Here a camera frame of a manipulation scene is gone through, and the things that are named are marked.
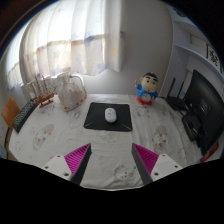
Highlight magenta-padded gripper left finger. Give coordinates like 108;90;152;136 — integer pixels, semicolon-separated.
41;143;92;186

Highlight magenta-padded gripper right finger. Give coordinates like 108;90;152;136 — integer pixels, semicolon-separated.
131;143;184;186

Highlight white cartoon-printed computer mouse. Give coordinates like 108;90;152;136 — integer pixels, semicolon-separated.
104;107;118;124

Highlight black mouse pad green lines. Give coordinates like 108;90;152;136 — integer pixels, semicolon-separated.
83;102;134;133

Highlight white cartoon-printed tablecloth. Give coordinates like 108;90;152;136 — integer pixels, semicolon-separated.
8;93;210;190

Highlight small black box device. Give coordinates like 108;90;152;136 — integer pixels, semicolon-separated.
181;113;203;143

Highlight black router with antennas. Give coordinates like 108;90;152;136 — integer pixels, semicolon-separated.
165;76;190;112

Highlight large white conch shell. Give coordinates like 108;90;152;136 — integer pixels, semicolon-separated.
57;73;88;112

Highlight black computer keyboard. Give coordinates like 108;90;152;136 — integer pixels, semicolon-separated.
11;98;40;134

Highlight cartoon boy clock figurine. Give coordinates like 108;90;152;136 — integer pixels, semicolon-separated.
134;71;160;106

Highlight wooden model sailing ship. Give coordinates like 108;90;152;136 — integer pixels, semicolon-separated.
29;75;56;109

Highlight black flat monitor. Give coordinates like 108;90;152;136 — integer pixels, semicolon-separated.
184;68;224;157

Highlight white radiator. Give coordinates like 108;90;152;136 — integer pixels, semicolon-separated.
21;71;86;98

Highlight white star-printed curtain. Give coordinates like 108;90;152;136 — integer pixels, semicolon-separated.
6;0;126;92

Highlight white wall shelf unit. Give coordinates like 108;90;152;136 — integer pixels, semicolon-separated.
169;9;224;77

